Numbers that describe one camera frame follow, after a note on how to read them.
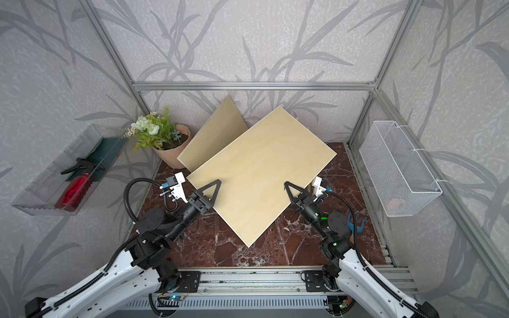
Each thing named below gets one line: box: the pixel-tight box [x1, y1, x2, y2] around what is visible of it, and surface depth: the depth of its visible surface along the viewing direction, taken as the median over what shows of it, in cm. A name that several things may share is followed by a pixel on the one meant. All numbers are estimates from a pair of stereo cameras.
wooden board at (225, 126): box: [176, 94, 249, 174], surface depth 90 cm
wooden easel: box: [304, 183, 315, 197], surface depth 67 cm
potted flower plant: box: [127, 106, 191, 169], surface depth 90 cm
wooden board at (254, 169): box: [186, 106, 337, 248], surface depth 66 cm
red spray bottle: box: [54, 158, 96, 212], surface depth 61 cm
